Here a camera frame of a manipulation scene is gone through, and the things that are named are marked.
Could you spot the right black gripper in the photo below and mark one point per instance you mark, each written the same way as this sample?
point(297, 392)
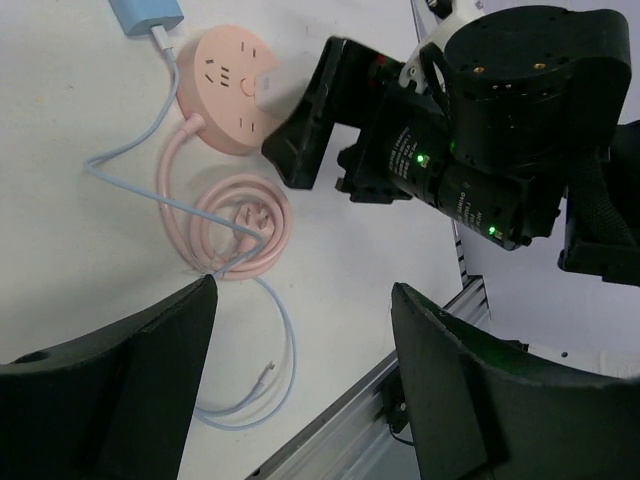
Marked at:
point(519, 112)

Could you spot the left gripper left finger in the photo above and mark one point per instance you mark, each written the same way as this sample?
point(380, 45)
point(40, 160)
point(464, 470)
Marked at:
point(112, 404)

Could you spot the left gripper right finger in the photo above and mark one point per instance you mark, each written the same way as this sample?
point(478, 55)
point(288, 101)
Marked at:
point(480, 408)

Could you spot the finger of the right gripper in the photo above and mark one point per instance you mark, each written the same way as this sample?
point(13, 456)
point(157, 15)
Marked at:
point(346, 87)

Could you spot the blue charger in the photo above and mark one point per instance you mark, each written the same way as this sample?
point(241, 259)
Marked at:
point(138, 17)

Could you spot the white USB charger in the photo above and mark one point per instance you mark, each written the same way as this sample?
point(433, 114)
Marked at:
point(279, 90)

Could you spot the pink round power strip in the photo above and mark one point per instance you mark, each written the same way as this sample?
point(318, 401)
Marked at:
point(218, 85)

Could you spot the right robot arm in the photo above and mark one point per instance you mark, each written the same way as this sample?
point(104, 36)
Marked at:
point(614, 264)

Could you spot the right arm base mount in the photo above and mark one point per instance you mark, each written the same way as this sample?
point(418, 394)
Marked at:
point(394, 406)

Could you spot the aluminium front rail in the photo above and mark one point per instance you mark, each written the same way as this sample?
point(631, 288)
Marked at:
point(346, 438)

